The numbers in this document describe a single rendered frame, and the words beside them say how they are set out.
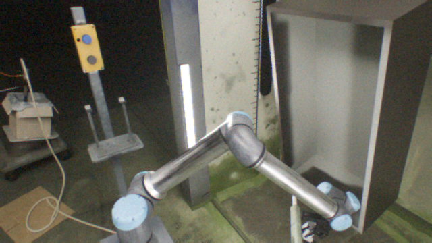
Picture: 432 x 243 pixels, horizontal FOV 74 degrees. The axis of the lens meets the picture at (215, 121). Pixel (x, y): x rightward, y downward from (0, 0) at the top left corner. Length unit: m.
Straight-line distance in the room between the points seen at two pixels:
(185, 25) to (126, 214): 1.13
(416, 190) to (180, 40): 2.01
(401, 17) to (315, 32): 0.71
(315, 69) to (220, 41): 0.64
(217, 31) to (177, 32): 0.28
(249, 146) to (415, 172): 1.77
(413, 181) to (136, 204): 2.04
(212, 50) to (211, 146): 0.90
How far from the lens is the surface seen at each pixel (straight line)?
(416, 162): 2.66
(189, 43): 1.87
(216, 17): 1.95
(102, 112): 2.03
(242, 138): 1.09
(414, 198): 2.64
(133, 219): 1.31
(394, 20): 1.15
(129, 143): 2.00
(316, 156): 2.30
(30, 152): 3.62
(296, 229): 1.68
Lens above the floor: 1.81
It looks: 28 degrees down
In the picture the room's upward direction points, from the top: 3 degrees counter-clockwise
